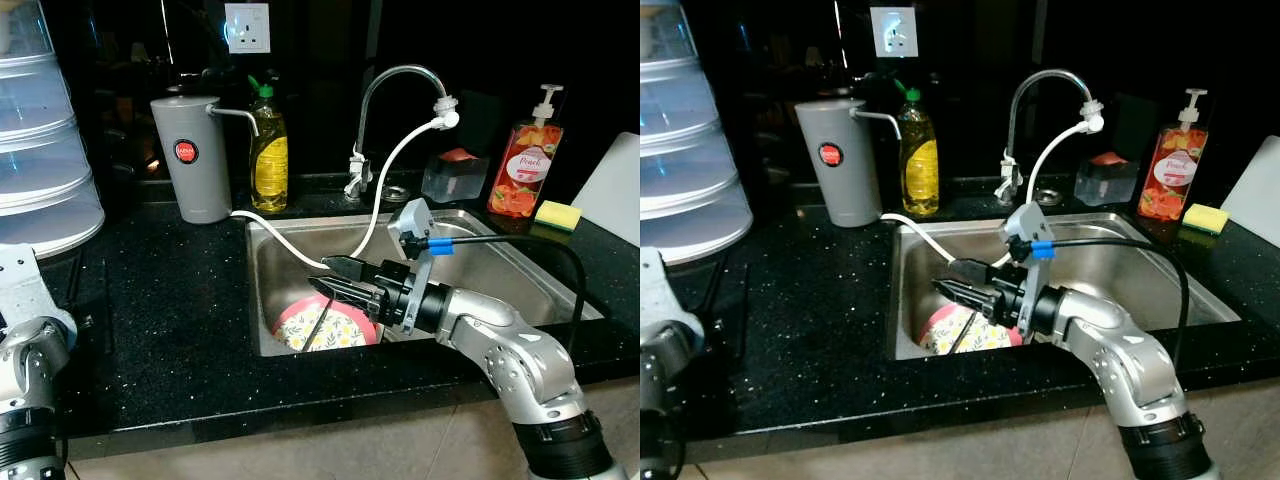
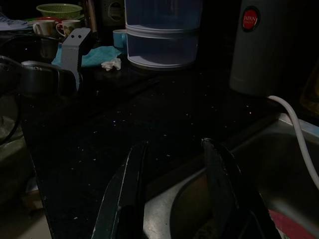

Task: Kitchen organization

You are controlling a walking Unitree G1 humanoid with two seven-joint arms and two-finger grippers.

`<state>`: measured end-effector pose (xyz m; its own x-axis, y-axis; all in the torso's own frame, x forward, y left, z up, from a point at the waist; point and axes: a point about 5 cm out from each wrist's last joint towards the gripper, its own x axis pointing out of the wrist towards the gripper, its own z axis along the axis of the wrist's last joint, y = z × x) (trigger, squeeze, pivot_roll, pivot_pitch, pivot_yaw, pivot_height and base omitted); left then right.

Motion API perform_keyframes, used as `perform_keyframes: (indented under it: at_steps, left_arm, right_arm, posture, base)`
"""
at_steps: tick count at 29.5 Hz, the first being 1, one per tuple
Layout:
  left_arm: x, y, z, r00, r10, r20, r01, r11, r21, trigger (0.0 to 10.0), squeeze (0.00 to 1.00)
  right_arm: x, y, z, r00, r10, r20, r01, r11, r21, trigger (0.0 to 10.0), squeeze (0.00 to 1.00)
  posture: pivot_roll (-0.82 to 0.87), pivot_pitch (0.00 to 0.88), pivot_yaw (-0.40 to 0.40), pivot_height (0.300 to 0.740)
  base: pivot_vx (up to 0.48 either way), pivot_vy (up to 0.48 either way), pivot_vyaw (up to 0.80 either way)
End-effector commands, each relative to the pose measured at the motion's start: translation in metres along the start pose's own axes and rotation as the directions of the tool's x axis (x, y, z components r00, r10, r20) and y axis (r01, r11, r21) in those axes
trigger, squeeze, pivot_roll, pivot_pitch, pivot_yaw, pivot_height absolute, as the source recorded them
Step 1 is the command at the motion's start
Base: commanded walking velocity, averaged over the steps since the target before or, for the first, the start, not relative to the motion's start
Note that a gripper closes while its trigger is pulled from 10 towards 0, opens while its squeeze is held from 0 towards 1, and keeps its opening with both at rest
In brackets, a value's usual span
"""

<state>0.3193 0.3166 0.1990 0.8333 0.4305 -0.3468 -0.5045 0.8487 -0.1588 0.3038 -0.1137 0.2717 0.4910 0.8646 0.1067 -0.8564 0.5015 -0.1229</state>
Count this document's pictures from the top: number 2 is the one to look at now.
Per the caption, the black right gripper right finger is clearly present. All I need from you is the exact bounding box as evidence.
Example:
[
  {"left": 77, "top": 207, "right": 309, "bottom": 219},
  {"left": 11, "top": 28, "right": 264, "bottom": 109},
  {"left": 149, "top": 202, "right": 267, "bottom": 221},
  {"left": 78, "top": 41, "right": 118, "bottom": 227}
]
[{"left": 201, "top": 137, "right": 275, "bottom": 239}]

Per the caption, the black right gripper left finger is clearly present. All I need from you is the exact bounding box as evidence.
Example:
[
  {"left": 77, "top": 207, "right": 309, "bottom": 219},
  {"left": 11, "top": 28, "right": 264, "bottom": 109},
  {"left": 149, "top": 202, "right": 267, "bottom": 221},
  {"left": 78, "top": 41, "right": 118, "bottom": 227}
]
[{"left": 91, "top": 140, "right": 151, "bottom": 239}]

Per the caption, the teal cloth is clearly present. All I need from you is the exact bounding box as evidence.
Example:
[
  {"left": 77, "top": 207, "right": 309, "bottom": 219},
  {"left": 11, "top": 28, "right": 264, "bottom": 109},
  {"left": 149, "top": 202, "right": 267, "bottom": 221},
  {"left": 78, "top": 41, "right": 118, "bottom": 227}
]
[{"left": 51, "top": 45, "right": 123, "bottom": 68}]

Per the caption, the crumpled white tissue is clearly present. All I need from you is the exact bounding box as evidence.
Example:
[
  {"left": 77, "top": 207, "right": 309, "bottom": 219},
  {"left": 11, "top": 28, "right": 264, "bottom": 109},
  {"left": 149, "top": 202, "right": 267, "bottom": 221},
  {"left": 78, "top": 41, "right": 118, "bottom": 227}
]
[{"left": 100, "top": 57, "right": 122, "bottom": 72}]

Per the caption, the light blue cup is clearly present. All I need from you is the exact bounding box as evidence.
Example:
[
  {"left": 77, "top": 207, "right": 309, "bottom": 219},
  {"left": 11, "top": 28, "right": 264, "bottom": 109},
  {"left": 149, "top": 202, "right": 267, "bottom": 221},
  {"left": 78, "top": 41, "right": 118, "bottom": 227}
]
[{"left": 112, "top": 29, "right": 129, "bottom": 49}]

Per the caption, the green plastic colander basket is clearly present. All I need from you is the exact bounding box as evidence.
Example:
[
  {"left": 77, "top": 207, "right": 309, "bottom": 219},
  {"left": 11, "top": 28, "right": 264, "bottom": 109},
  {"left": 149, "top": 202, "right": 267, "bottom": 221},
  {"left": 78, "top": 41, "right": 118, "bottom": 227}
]
[{"left": 36, "top": 3, "right": 83, "bottom": 21}]

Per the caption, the white ceramic mug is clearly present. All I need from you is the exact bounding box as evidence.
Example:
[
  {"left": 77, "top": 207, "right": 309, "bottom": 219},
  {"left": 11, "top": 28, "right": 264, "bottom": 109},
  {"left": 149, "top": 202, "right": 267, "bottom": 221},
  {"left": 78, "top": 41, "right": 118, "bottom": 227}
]
[{"left": 32, "top": 20, "right": 56, "bottom": 36}]

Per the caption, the red plate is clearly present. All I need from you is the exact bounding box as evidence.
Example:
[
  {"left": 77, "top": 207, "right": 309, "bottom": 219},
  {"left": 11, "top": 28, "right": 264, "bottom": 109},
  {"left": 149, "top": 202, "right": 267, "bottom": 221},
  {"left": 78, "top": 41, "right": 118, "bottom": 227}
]
[{"left": 36, "top": 16, "right": 61, "bottom": 24}]

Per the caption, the stainless steel sink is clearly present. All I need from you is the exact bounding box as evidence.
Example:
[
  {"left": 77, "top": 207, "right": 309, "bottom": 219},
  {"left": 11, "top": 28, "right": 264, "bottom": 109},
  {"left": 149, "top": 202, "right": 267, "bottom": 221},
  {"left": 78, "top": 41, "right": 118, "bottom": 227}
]
[{"left": 143, "top": 112, "right": 319, "bottom": 239}]

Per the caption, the red and white packet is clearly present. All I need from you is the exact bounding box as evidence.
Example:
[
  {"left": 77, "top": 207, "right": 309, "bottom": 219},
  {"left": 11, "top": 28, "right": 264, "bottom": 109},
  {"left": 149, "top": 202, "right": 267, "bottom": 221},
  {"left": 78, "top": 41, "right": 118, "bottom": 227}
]
[{"left": 268, "top": 208, "right": 319, "bottom": 239}]

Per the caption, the blue checkered cloth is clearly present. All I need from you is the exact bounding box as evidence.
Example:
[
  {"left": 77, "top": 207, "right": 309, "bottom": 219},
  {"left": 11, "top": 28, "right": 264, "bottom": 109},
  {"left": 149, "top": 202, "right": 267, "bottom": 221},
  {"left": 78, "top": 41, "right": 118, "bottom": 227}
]
[{"left": 0, "top": 5, "right": 29, "bottom": 32}]

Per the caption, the grey thermos with red label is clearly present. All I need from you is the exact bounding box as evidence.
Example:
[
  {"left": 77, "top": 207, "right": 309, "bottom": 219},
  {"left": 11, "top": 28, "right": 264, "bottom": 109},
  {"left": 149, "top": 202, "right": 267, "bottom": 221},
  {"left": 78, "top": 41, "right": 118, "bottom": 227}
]
[{"left": 229, "top": 0, "right": 290, "bottom": 97}]

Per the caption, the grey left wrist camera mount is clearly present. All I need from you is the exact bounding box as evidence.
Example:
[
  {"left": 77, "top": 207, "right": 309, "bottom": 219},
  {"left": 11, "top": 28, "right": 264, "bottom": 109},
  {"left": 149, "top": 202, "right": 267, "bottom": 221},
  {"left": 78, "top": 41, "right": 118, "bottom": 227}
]
[{"left": 60, "top": 28, "right": 92, "bottom": 91}]

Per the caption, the white mug with red handle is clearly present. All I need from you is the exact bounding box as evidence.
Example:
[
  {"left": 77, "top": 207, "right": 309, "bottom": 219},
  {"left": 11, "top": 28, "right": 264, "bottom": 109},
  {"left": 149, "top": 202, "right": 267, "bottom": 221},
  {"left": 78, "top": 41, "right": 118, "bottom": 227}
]
[{"left": 55, "top": 19, "right": 82, "bottom": 38}]

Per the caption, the white hose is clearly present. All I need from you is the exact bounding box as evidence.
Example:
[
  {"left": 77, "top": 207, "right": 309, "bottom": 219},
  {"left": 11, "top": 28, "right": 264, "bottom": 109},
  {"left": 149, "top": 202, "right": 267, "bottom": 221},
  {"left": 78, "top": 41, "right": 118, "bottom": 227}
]
[{"left": 268, "top": 95, "right": 319, "bottom": 190}]

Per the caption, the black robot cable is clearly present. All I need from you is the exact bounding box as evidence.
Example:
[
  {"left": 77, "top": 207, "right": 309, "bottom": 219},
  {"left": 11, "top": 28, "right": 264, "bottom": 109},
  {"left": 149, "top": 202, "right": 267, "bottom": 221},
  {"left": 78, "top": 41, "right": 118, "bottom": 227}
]
[{"left": 0, "top": 91, "right": 22, "bottom": 145}]

